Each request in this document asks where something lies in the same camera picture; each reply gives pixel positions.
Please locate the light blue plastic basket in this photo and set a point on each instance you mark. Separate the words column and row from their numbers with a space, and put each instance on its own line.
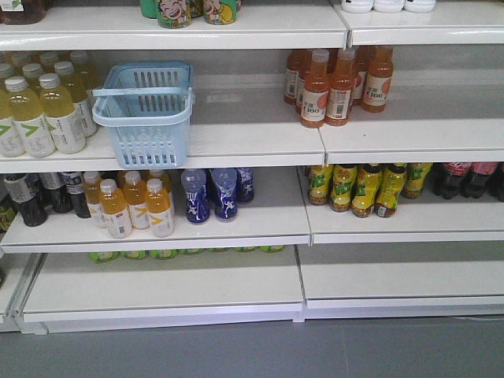
column 146, row 108

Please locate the green lime drink bottle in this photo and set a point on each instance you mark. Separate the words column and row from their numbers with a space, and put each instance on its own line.
column 102, row 257
column 135, row 254

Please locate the orange juice bottle white label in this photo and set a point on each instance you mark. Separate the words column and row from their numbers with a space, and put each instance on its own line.
column 115, row 210
column 135, row 196
column 159, row 208

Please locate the pale yellow juice bottle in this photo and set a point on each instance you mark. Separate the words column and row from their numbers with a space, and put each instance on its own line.
column 29, row 118
column 64, row 120

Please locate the white AD milk bottle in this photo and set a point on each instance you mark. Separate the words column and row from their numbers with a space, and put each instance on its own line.
column 357, row 6
column 388, row 6
column 419, row 6

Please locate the green cartoon tea bottle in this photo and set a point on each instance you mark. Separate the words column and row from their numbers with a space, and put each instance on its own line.
column 173, row 14
column 221, row 12

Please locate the blue sports drink bottle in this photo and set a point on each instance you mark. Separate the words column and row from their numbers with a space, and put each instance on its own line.
column 245, row 185
column 194, row 186
column 225, row 181

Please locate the yellow lemon tea bottle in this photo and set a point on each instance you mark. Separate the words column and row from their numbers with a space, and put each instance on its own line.
column 320, row 177
column 392, row 183
column 366, row 187
column 343, row 179

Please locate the plastic cola bottle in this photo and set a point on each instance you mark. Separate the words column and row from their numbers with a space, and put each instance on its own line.
column 479, row 173
column 449, row 176

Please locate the dark tea bottle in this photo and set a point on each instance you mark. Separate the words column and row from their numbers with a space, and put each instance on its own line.
column 75, row 186
column 22, row 190
column 54, row 183

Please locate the white store shelving unit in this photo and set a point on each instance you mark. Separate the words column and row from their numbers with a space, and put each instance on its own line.
column 282, row 258

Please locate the orange C100 drink bottle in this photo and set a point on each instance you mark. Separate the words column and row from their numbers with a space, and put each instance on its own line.
column 378, row 80
column 342, row 82
column 315, row 93

